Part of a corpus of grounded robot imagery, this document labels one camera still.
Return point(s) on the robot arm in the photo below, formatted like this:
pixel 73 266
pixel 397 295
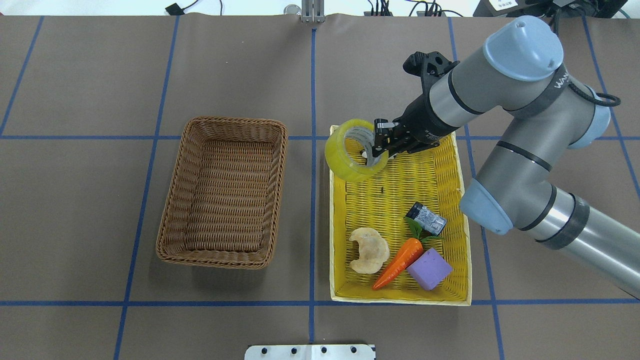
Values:
pixel 519 68

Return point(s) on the small black device on cable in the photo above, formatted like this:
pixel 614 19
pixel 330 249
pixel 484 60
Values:
pixel 174 10

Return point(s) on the purple foam block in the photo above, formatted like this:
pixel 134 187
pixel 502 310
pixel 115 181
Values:
pixel 429 270

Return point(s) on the yellow tape roll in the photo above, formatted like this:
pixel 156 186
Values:
pixel 348 152

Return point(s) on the yellow plastic basket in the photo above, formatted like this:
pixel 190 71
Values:
pixel 433 178

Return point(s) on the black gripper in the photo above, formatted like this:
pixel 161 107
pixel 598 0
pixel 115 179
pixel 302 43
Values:
pixel 419 121

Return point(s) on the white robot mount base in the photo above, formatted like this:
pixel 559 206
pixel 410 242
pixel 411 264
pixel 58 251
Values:
pixel 311 352

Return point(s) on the toy orange carrot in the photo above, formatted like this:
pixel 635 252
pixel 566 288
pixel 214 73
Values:
pixel 408 253

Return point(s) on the small black silver can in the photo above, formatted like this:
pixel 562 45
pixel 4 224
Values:
pixel 426 219

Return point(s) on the beige bitten cookie toy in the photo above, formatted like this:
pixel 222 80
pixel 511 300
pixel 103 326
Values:
pixel 373 250

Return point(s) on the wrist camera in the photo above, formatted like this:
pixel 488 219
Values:
pixel 429 67

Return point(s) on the aluminium frame post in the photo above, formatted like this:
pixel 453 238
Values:
pixel 313 11

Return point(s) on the brown wicker basket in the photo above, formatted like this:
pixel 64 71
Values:
pixel 224 199

